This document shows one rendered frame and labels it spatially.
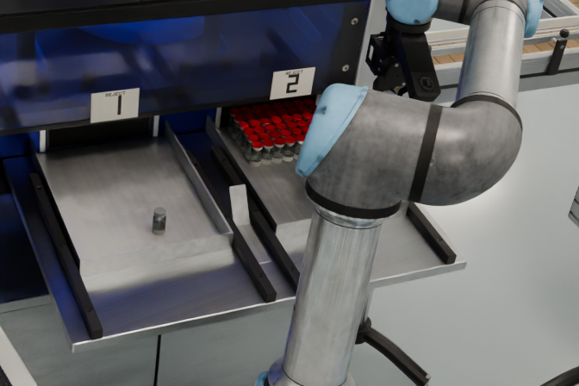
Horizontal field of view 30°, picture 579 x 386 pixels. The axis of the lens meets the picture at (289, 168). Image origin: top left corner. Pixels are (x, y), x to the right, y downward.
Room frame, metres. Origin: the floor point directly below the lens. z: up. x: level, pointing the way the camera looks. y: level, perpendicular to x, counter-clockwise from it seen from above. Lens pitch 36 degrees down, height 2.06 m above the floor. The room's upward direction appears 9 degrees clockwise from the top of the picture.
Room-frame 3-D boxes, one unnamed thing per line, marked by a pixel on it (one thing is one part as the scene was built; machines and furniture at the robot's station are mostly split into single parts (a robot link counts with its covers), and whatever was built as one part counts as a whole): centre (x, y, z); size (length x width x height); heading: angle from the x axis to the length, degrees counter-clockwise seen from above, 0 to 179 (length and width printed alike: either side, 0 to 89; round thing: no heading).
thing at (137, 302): (1.50, 0.09, 0.87); 0.70 x 0.48 x 0.02; 120
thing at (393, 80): (1.54, -0.14, 1.23); 0.09 x 0.08 x 0.12; 24
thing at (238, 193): (1.43, 0.05, 0.91); 0.14 x 0.03 x 0.06; 29
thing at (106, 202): (1.47, 0.27, 0.90); 0.34 x 0.26 x 0.04; 30
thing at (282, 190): (1.64, -0.02, 0.90); 0.34 x 0.26 x 0.04; 30
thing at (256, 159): (1.68, 0.00, 0.90); 0.18 x 0.02 x 0.05; 120
